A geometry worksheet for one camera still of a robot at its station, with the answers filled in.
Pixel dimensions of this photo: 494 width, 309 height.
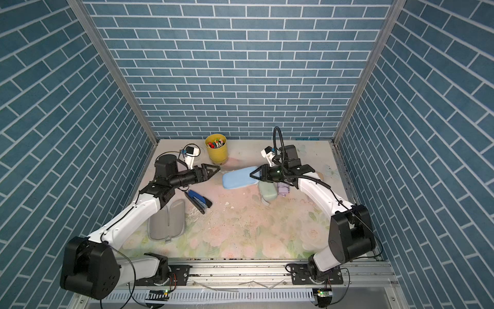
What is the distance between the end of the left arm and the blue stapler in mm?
249

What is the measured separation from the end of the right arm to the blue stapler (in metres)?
0.32

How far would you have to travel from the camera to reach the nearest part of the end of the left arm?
60 centimetres

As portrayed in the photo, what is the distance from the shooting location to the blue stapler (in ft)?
3.03

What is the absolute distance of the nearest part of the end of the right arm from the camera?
628 millimetres
